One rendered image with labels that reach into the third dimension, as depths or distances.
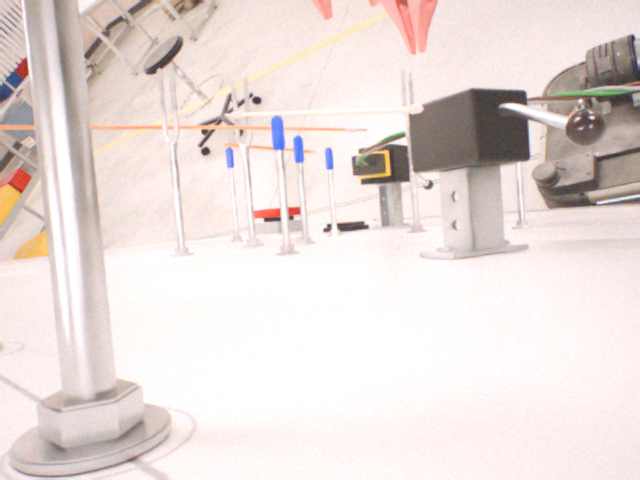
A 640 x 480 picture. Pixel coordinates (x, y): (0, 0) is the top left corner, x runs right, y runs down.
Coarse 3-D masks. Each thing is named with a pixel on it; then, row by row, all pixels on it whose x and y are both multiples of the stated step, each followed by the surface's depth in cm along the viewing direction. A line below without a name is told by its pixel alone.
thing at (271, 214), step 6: (258, 210) 75; (264, 210) 75; (270, 210) 74; (276, 210) 73; (288, 210) 74; (294, 210) 75; (258, 216) 76; (264, 216) 75; (270, 216) 74; (276, 216) 73
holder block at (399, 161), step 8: (392, 144) 58; (400, 144) 59; (360, 152) 60; (392, 152) 58; (400, 152) 59; (392, 160) 58; (400, 160) 59; (408, 160) 61; (392, 168) 58; (400, 168) 59; (408, 168) 61; (384, 176) 59; (392, 176) 58; (400, 176) 59; (408, 176) 61; (368, 184) 60; (376, 184) 62
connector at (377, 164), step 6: (354, 156) 57; (372, 156) 56; (378, 156) 55; (384, 156) 57; (354, 162) 57; (372, 162) 55; (378, 162) 55; (384, 162) 57; (354, 168) 57; (360, 168) 56; (366, 168) 56; (372, 168) 56; (378, 168) 56; (384, 168) 57; (354, 174) 57; (360, 174) 56; (366, 174) 57
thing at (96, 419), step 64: (64, 0) 6; (64, 64) 6; (64, 128) 6; (64, 192) 6; (64, 256) 6; (64, 320) 6; (64, 384) 6; (128, 384) 7; (64, 448) 6; (128, 448) 6
